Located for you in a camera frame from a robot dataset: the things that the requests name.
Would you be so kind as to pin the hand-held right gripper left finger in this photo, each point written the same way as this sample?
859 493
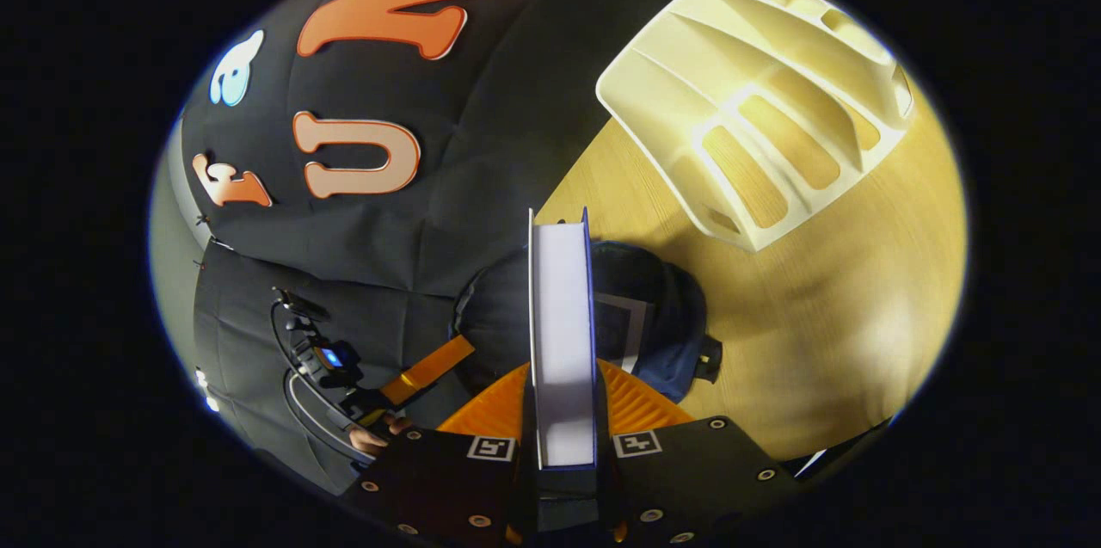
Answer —
447 479

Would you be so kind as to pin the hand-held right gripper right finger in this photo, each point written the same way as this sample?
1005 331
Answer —
688 471

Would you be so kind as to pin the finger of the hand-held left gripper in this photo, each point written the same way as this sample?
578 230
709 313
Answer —
426 370

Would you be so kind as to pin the blue schoolbag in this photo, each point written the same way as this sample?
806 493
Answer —
499 316

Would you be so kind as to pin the blue-covered book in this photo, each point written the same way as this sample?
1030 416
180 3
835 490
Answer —
563 341

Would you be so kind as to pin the white-bordered portrait book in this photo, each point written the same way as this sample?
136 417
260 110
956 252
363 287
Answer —
624 329

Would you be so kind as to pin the white bookshelf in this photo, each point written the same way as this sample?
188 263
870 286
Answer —
688 75

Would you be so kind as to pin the black backdrop cloth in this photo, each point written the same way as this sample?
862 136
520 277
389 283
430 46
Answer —
482 187

